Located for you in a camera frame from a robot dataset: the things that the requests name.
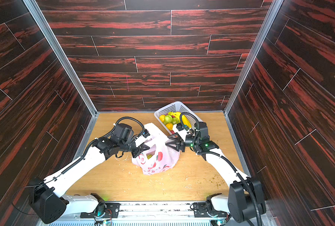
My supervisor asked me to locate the pink plastic bag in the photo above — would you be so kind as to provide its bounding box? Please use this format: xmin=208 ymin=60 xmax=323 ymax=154
xmin=132 ymin=123 xmax=180 ymax=175

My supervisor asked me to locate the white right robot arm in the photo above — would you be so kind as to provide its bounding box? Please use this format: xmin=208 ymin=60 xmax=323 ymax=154
xmin=166 ymin=121 xmax=266 ymax=226

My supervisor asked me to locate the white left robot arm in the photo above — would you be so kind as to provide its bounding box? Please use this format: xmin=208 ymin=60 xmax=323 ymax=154
xmin=29 ymin=123 xmax=150 ymax=224

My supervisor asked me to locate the yellow fake banana bunch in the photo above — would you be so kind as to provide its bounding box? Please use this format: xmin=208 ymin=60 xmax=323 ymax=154
xmin=172 ymin=112 xmax=191 ymax=128

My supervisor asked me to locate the light green fake fruit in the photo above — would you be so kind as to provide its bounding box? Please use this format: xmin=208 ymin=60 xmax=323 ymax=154
xmin=164 ymin=115 xmax=173 ymax=125

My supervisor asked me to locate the small yellow fake fruit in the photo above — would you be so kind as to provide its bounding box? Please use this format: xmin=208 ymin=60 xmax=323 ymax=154
xmin=159 ymin=115 xmax=165 ymax=122

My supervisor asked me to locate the white perforated plastic basket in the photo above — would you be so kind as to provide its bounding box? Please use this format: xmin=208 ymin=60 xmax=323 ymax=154
xmin=154 ymin=101 xmax=202 ymax=135

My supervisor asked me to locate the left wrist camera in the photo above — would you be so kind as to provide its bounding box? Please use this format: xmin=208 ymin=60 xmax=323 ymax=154
xmin=135 ymin=129 xmax=150 ymax=147

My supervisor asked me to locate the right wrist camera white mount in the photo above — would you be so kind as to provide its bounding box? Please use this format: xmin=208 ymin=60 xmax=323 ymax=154
xmin=173 ymin=123 xmax=189 ymax=137

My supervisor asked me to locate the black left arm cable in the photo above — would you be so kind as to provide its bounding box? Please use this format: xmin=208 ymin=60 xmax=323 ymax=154
xmin=12 ymin=117 xmax=145 ymax=215

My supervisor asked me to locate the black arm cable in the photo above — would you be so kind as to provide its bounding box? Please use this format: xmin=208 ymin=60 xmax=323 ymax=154
xmin=179 ymin=112 xmax=262 ymax=226
xmin=12 ymin=117 xmax=145 ymax=215

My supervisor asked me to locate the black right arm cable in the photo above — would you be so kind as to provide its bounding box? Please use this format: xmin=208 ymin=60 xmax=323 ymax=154
xmin=179 ymin=112 xmax=262 ymax=226

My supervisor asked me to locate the metal base rail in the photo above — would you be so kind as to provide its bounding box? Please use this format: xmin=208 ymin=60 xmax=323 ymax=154
xmin=43 ymin=201 xmax=270 ymax=226

